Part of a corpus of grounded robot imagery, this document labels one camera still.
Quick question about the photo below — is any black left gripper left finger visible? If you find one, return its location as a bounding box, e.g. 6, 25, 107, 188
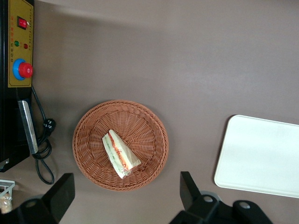
7, 173, 76, 224

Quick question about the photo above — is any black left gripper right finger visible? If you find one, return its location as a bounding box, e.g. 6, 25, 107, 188
169, 171, 234, 224

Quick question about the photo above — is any plastic-wrapped triangle sandwich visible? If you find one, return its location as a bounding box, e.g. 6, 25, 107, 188
101, 129, 142, 180

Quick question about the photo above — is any cream rectangular plastic tray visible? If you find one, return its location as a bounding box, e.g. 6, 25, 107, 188
214, 114, 299, 199

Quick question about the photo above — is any round brown wicker basket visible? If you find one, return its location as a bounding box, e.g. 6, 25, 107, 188
72, 99, 169, 192

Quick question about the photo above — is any small bagged rice cracker snack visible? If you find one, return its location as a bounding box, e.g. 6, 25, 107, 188
0, 193, 13, 215

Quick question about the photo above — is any black sealing machine yellow panel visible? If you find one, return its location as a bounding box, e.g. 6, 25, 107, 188
0, 0, 39, 173

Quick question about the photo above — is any white wire shelf rack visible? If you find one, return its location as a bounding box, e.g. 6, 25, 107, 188
0, 180, 16, 199

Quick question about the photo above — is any black power cable with plug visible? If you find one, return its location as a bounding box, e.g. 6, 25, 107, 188
31, 85, 57, 185

